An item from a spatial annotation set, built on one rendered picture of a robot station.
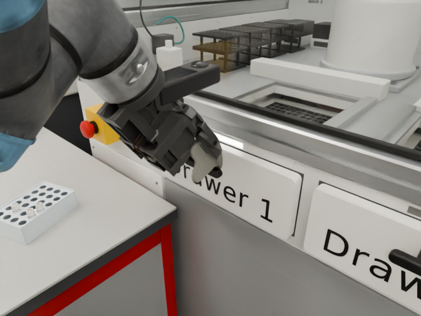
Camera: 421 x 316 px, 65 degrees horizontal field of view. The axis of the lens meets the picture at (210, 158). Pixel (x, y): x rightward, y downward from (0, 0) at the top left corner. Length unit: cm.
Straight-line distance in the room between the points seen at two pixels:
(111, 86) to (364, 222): 33
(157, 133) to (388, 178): 28
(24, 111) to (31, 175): 63
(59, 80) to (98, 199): 47
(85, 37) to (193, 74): 17
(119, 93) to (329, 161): 27
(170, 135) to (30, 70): 22
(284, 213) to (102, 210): 37
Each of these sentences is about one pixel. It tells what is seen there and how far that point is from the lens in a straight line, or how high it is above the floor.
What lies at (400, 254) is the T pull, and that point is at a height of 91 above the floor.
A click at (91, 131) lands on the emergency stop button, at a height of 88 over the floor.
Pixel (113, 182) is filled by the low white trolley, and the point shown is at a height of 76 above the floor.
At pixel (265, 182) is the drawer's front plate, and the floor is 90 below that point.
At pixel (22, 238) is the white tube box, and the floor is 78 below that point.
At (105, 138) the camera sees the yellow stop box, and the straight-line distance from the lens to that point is 76.
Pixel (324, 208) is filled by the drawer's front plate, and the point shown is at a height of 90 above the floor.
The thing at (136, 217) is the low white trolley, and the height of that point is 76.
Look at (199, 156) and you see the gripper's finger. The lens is 46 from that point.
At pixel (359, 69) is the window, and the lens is 42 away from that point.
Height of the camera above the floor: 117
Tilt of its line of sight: 29 degrees down
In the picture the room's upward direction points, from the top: straight up
